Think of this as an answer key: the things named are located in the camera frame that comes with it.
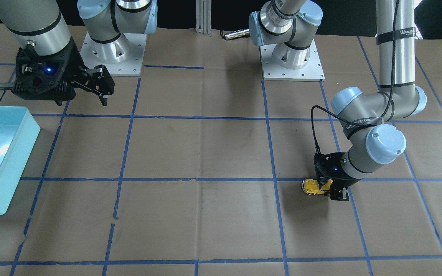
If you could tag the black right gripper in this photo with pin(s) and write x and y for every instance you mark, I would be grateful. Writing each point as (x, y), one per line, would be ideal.
(73, 62)

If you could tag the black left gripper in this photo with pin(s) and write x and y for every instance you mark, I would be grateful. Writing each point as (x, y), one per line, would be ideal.
(344, 174)

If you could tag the yellow beetle toy car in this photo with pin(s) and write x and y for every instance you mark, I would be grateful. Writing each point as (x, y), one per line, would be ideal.
(312, 187)

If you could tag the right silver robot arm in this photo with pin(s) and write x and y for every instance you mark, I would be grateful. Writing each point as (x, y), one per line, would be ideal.
(40, 28)

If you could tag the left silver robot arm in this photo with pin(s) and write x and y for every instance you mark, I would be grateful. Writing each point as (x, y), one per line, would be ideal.
(291, 25)

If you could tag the light blue plastic bin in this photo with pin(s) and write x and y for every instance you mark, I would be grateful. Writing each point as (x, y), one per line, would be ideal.
(18, 134)

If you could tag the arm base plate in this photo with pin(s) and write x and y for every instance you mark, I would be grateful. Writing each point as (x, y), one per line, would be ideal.
(281, 63)
(123, 57)

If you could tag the aluminium frame post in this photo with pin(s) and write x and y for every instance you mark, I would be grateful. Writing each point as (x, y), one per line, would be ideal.
(203, 17)

